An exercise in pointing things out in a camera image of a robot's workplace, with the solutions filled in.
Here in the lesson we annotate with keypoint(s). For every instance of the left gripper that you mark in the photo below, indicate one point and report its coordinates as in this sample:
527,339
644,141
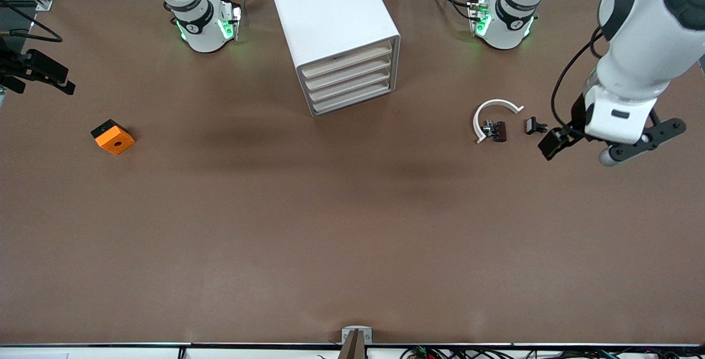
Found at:
578,112

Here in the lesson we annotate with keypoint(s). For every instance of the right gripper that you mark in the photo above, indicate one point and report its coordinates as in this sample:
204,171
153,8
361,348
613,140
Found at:
12,65

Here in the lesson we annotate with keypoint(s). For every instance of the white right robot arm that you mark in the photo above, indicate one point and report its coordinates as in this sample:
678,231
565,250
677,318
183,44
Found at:
204,34

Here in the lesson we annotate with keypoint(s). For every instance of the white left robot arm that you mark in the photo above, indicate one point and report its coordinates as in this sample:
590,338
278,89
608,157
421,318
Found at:
644,34

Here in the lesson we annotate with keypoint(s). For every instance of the small black component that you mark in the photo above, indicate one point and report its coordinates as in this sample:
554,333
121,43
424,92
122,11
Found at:
531,125

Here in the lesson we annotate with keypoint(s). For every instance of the dark brown small component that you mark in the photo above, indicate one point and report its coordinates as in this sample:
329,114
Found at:
500,131

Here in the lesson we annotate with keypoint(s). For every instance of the orange and black box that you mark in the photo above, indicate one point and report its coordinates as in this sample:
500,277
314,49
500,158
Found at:
115,141

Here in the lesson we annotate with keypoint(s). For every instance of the white curved plastic part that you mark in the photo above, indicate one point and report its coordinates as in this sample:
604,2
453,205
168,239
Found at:
478,119

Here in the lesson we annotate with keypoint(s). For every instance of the brown table cover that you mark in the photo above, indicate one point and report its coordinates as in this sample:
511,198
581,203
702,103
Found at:
352,238

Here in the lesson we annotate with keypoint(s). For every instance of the white base connector bracket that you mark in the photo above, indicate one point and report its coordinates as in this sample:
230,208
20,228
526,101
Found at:
231,20
478,17

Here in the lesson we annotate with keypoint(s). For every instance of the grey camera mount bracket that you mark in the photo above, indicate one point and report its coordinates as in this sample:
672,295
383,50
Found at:
357,348

